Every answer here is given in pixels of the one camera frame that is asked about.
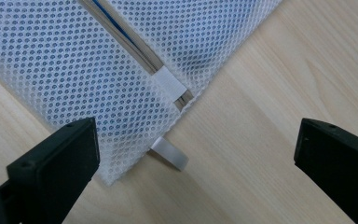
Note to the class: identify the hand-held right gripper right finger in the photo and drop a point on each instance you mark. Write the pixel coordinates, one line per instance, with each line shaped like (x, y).
(338, 161)

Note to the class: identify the white mesh laundry bag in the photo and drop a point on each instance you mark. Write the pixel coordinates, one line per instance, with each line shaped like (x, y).
(68, 68)

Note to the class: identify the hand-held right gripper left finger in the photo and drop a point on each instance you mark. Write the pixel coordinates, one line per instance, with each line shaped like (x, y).
(52, 174)

